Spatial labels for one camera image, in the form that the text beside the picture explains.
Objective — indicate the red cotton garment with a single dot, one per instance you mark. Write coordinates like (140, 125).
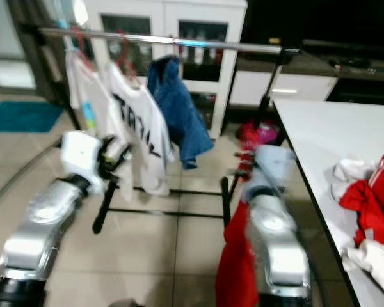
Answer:
(377, 204)
(233, 268)

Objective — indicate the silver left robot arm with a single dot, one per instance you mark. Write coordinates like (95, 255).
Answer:
(45, 217)

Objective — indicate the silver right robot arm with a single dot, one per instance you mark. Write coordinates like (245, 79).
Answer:
(278, 249)

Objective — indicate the white T-shirt with black print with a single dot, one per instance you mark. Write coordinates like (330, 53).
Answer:
(157, 166)

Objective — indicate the plain white T-shirt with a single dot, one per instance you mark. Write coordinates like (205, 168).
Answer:
(83, 89)

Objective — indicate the white low drawer cabinet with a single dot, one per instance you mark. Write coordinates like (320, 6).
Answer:
(281, 89)

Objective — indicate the teal floor mat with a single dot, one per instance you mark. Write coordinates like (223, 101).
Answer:
(25, 117)

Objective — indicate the chrome and black clothes rack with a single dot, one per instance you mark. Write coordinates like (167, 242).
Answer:
(217, 43)

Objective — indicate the grey curtain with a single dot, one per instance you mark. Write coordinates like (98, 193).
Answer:
(35, 57)

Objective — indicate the grey robot left leg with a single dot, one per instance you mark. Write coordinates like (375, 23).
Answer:
(125, 302)

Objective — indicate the glass sliding door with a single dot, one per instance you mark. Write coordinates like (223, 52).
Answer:
(3, 45)

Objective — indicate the white glass door cabinet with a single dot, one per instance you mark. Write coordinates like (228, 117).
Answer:
(166, 9)

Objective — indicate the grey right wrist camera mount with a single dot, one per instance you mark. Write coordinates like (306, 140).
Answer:
(275, 163)

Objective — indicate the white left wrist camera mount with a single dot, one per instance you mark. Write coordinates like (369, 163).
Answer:
(80, 157)

